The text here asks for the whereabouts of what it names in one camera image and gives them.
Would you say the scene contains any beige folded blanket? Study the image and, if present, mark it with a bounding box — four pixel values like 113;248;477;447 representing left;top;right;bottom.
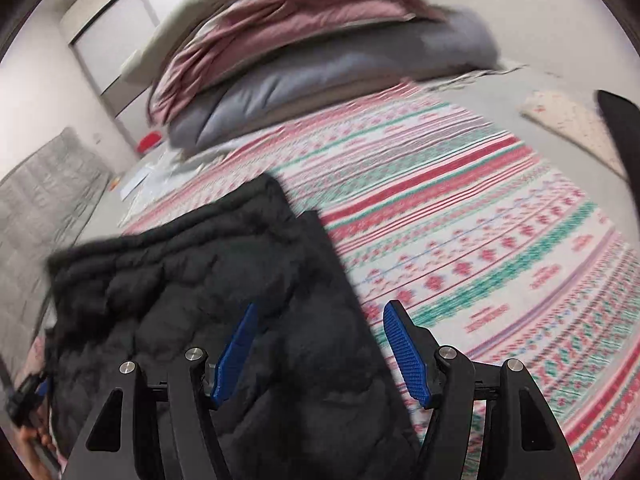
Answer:
119;0;432;86

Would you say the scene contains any striped patterned bed sheet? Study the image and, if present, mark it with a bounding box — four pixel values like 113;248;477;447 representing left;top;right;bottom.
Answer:
123;84;639;479

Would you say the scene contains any black puffer jacket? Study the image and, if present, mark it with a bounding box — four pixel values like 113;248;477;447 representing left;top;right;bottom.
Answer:
46;175;419;479

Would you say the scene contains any red object by wall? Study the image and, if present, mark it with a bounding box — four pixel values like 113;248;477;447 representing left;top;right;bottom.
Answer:
136;130;163;156

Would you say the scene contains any grey quilted mattress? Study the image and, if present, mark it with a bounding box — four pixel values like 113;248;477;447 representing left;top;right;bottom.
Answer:
1;128;112;377

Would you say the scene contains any cream floral pillow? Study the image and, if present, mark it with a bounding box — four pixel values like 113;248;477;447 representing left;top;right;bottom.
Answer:
521;90;628;180

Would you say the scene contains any pink folded blanket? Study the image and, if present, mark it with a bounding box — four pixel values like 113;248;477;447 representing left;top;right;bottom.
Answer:
148;0;444;126

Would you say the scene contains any grey folded quilt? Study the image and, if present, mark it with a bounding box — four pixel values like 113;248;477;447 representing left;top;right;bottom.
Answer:
167;9;500;156

